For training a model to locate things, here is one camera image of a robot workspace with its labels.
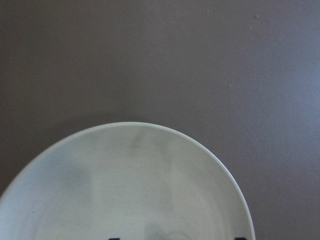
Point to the cream round plate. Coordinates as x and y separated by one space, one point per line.
133 180

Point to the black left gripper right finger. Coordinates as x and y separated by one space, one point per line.
240 237

